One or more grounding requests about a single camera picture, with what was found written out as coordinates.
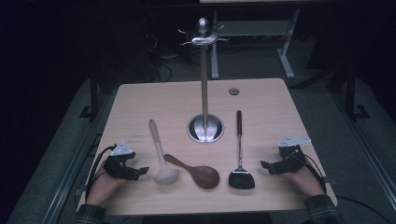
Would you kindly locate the beige ladle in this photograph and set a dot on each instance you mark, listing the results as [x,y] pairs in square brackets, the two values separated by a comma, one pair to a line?
[166,177]

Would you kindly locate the white metal desk frame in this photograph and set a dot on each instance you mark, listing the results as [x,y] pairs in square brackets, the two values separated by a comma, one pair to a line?
[255,28]

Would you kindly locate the aluminium rail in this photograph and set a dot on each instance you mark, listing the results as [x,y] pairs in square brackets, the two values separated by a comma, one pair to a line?
[367,149]
[67,183]

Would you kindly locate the metal utensil rack stand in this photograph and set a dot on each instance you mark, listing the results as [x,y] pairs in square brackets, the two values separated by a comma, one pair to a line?
[204,77]

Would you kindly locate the person's left hand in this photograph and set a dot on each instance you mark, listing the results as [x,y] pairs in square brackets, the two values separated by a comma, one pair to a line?
[102,189]

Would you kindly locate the grey round table grommet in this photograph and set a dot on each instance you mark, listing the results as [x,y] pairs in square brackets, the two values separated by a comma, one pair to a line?
[233,91]

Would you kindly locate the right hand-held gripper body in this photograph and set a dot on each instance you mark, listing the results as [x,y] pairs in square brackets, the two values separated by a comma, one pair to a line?
[292,158]

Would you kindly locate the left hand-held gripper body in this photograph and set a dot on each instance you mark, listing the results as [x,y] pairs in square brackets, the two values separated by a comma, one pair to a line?
[116,165]

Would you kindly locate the black metal stand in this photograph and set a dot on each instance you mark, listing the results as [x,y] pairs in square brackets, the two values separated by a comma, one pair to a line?
[350,93]
[94,96]

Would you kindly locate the brown wooden rice spoon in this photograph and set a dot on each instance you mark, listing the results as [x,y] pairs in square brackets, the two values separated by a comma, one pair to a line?
[205,177]

